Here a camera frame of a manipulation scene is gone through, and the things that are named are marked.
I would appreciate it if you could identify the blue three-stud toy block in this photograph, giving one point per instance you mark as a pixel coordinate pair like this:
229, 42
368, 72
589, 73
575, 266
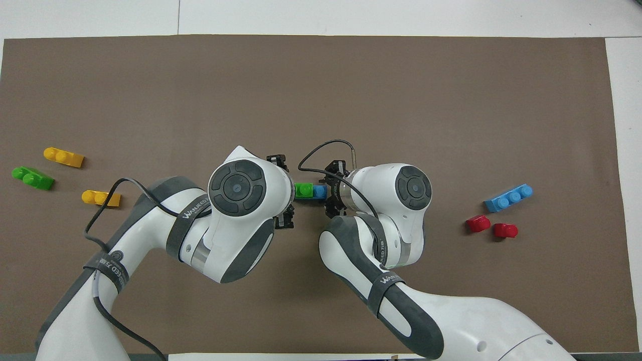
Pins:
319, 192
509, 198

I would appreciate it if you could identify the green two-stud toy block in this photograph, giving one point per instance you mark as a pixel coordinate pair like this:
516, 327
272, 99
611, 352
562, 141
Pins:
303, 191
32, 178

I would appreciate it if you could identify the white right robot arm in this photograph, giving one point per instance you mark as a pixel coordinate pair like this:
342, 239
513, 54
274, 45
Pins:
391, 225

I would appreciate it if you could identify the yellow two-stud toy block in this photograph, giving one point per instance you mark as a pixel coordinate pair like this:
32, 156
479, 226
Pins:
64, 157
102, 198

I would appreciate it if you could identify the red one-stud toy block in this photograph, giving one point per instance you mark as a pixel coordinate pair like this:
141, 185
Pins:
505, 230
479, 223

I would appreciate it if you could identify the brown paper table mat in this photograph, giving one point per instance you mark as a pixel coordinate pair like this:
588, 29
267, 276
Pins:
321, 90

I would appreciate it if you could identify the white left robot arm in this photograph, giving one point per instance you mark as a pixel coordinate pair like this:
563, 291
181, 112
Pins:
235, 210

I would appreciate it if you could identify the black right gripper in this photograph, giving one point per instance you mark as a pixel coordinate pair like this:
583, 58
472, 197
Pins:
338, 189

